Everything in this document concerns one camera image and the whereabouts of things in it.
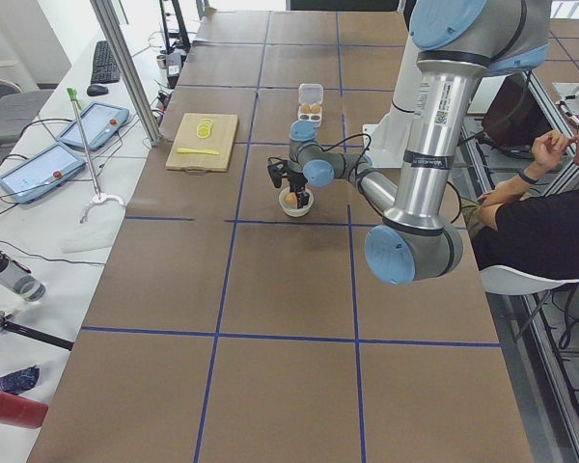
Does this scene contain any front lemon slice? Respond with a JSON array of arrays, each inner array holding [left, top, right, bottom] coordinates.
[[196, 129, 211, 139]]

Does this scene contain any black computer mouse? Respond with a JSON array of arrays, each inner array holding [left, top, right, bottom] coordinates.
[[86, 84, 109, 96]]

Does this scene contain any white bowl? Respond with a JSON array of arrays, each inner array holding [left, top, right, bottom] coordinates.
[[278, 187, 315, 218]]

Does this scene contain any clear plastic egg box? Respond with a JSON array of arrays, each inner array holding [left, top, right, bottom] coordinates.
[[297, 83, 324, 127]]

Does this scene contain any blue teach pendant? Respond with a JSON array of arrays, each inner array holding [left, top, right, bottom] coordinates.
[[0, 142, 85, 204], [57, 102, 130, 151]]

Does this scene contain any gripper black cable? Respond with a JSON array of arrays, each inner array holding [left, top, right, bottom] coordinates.
[[267, 133, 464, 228]]

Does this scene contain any yellow plastic knife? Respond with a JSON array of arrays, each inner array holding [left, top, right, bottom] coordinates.
[[176, 148, 220, 155]]

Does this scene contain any seated person black shirt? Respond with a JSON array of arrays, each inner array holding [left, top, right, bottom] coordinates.
[[463, 126, 579, 280]]

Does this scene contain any wooden cutting board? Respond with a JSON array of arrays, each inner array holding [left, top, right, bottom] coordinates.
[[165, 113, 238, 172]]

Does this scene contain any far blue teach pendant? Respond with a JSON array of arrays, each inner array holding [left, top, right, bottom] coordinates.
[[57, 102, 130, 151]]

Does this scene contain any white chair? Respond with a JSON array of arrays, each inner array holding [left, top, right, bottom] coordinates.
[[479, 264, 579, 348]]

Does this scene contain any red bottle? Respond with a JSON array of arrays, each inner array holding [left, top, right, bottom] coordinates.
[[0, 391, 48, 429]]

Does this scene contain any reach grabber stick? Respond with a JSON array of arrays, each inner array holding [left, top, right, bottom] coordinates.
[[67, 88, 125, 224]]

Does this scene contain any black keyboard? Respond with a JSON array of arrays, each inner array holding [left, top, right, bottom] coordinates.
[[91, 41, 121, 84]]

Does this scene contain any aluminium frame post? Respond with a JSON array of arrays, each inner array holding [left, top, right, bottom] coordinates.
[[90, 0, 162, 147]]

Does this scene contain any clear water bottle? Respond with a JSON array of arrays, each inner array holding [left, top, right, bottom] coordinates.
[[0, 251, 45, 302]]

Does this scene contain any near blue teach pendant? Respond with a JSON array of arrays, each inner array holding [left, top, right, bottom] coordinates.
[[0, 142, 85, 204]]

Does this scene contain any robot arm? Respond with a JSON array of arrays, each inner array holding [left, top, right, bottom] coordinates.
[[268, 1, 551, 285]]

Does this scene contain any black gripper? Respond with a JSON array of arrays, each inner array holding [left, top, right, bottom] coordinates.
[[288, 171, 311, 208]]

